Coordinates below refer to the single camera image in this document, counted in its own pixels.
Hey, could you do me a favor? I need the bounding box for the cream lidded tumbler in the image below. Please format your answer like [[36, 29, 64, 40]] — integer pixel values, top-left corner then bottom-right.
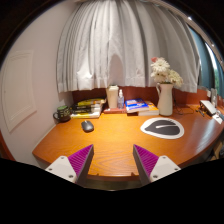
[[105, 84, 120, 110]]

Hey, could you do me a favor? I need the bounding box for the white and yellow book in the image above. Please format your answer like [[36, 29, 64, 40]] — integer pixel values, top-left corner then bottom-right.
[[70, 111, 102, 120]]

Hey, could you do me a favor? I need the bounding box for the white daisy flower bouquet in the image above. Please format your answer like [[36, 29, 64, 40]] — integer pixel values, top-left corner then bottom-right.
[[149, 56, 184, 89]]

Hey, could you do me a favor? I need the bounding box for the red-brown flat book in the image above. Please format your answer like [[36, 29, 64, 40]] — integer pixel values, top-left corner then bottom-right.
[[103, 105, 128, 115]]

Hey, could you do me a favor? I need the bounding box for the black pen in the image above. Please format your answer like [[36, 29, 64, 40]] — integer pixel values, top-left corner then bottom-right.
[[195, 108, 206, 118]]

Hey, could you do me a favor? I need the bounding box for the dark teal curtain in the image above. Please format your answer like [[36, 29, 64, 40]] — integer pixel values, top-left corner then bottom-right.
[[188, 26, 216, 91]]

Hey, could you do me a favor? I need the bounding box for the black cable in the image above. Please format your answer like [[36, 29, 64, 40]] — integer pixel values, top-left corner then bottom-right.
[[173, 99, 198, 116]]

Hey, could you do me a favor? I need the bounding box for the blue cover book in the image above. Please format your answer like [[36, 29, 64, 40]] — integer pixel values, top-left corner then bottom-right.
[[124, 98, 150, 114]]

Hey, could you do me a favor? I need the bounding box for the white and grey mouse pad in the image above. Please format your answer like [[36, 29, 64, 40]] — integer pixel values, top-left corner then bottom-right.
[[139, 117, 185, 140]]

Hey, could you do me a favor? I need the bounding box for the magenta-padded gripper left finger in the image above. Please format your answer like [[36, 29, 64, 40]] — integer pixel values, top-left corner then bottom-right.
[[44, 143, 95, 188]]

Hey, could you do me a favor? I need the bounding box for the yellow cover book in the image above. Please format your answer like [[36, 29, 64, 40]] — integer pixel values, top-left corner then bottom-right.
[[75, 97, 107, 107]]

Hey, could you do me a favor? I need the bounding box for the black spine book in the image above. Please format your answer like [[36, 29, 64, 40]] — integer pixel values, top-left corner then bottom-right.
[[70, 107, 103, 115], [71, 103, 104, 111]]

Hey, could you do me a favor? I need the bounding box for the dark green mug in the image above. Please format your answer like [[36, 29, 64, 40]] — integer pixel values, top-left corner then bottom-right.
[[52, 105, 72, 123]]

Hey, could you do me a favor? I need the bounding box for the white ceramic jug vase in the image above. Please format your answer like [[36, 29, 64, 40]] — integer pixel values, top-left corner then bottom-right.
[[155, 82, 175, 117]]

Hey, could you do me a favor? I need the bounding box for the dark grey computer mouse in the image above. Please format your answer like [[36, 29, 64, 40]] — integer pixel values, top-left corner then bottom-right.
[[80, 119, 95, 133]]

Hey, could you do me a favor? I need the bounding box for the orange cover book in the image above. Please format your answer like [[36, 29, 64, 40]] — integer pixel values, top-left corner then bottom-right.
[[137, 101, 160, 117]]

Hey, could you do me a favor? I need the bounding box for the clear spray bottle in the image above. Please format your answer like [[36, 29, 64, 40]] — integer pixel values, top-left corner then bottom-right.
[[116, 88, 125, 110]]

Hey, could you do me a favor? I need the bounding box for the white pleated curtain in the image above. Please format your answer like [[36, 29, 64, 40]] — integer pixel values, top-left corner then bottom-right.
[[55, 0, 202, 94]]

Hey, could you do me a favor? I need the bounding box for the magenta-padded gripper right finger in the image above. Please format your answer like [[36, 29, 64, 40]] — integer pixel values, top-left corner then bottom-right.
[[132, 143, 182, 187]]

